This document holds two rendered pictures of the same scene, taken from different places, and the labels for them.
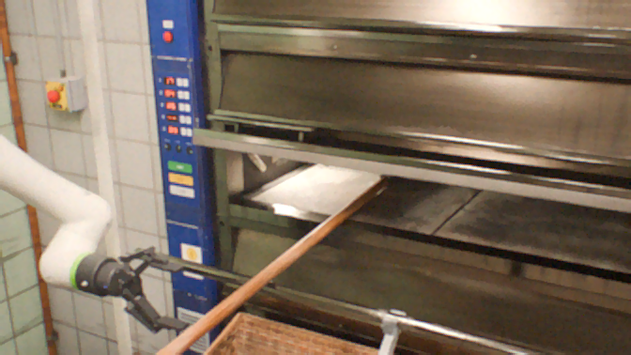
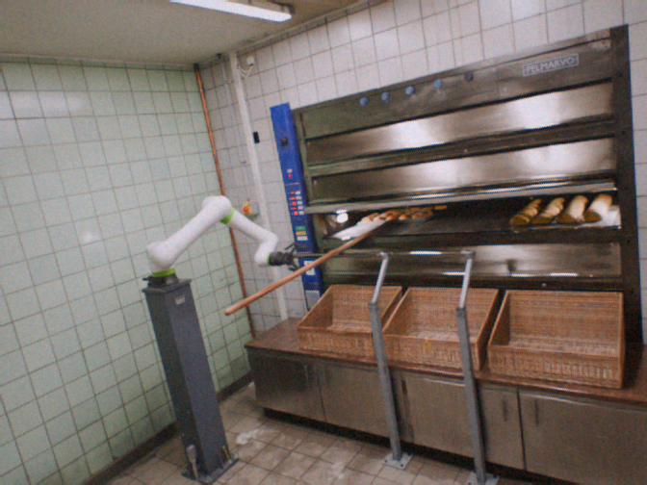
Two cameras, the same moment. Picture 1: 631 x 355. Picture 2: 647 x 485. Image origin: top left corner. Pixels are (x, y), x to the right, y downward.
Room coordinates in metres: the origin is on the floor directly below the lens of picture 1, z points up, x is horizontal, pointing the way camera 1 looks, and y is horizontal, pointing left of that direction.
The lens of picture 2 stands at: (-1.23, -0.07, 1.78)
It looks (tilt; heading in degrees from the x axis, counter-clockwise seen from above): 11 degrees down; 6
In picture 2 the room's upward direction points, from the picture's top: 10 degrees counter-clockwise
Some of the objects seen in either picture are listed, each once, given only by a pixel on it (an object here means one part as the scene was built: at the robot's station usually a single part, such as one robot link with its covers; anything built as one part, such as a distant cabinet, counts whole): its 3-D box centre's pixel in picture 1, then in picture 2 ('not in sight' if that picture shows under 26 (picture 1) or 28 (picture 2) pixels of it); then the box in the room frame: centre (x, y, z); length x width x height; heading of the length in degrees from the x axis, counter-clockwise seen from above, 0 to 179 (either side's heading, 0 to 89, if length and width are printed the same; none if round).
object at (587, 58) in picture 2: not in sight; (427, 95); (1.59, -0.53, 1.99); 1.80 x 0.08 x 0.21; 59
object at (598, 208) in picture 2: not in sight; (561, 209); (1.65, -1.24, 1.21); 0.61 x 0.48 x 0.06; 149
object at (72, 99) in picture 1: (65, 93); (249, 208); (2.31, 0.79, 1.46); 0.10 x 0.07 x 0.10; 59
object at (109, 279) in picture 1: (123, 282); (286, 258); (1.49, 0.43, 1.20); 0.09 x 0.07 x 0.08; 60
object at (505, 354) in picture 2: not in sight; (556, 333); (1.02, -0.91, 0.72); 0.56 x 0.49 x 0.28; 60
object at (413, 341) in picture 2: not in sight; (440, 323); (1.33, -0.40, 0.72); 0.56 x 0.49 x 0.28; 60
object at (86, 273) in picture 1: (100, 274); (277, 258); (1.53, 0.49, 1.20); 0.12 x 0.06 x 0.09; 150
